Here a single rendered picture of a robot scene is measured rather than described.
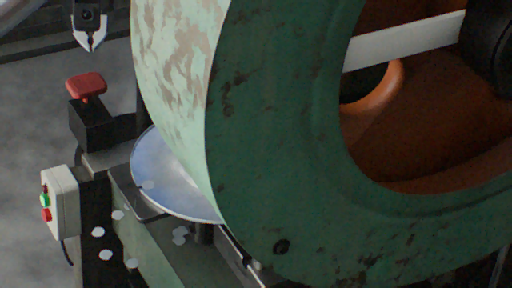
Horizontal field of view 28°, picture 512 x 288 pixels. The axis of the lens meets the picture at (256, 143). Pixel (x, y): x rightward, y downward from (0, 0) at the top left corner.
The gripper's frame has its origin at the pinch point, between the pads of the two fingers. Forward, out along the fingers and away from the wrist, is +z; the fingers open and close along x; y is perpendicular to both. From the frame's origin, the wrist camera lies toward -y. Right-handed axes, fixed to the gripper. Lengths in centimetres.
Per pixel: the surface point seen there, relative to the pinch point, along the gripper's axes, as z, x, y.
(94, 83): 11.2, 0.2, 3.3
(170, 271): 22.8, -13.4, -33.5
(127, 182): 8.0, -6.4, -26.1
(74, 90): 11.1, 3.7, 1.3
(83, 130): 17.9, 2.3, -2.5
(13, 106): 91, 30, 88
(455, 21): -49, -44, -59
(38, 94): 91, 23, 94
